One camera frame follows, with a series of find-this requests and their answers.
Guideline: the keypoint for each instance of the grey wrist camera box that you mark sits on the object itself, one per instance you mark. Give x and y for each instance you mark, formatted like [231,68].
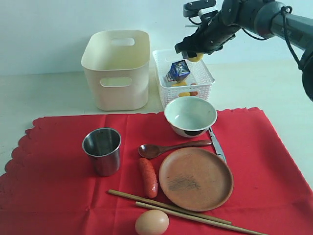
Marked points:
[192,8]

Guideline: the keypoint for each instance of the stainless steel cup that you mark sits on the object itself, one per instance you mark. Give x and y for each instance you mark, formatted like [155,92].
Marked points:
[103,149]

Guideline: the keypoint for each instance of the wooden chopstick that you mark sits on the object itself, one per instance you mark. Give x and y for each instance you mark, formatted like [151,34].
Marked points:
[198,219]
[166,206]

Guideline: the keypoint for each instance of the brown clay plate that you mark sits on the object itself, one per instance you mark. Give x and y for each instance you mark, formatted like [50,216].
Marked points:
[195,179]

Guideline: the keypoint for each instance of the red scalloped cloth mat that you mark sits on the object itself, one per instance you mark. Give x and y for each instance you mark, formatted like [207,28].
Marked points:
[50,188]

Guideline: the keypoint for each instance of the lower wooden chopstick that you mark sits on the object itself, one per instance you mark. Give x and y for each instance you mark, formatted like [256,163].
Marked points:
[198,219]

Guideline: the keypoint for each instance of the brown egg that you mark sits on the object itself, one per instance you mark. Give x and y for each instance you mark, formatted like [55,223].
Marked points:
[152,222]

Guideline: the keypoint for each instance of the yellow cheese wedge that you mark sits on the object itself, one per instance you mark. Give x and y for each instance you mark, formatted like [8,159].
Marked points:
[179,84]

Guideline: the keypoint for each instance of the blue white milk carton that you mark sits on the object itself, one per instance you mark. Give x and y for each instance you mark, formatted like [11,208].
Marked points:
[177,73]

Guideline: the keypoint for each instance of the dark wooden spoon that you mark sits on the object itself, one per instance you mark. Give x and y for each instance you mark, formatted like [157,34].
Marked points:
[150,151]

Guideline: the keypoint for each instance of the red sausage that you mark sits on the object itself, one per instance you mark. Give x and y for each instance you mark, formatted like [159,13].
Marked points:
[149,178]

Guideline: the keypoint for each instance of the yellow lemon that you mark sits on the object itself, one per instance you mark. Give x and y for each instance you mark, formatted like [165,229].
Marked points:
[198,57]

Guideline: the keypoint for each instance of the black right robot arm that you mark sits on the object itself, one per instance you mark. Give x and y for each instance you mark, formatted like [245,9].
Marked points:
[259,19]

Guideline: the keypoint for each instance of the silver table knife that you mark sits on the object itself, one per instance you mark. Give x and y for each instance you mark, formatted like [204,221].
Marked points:
[216,144]

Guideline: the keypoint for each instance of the white perforated plastic basket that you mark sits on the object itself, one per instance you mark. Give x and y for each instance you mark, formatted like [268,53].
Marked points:
[199,73]

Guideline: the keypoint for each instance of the upper wooden chopstick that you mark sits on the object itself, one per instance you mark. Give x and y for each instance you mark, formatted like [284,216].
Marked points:
[166,206]

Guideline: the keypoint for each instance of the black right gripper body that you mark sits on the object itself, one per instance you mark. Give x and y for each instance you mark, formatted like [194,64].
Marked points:
[212,34]

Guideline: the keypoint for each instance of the pale green ceramic bowl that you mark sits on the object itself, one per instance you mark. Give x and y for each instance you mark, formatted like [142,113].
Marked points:
[190,116]

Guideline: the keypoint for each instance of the cream plastic storage bin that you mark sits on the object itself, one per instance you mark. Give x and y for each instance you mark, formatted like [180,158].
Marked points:
[116,66]

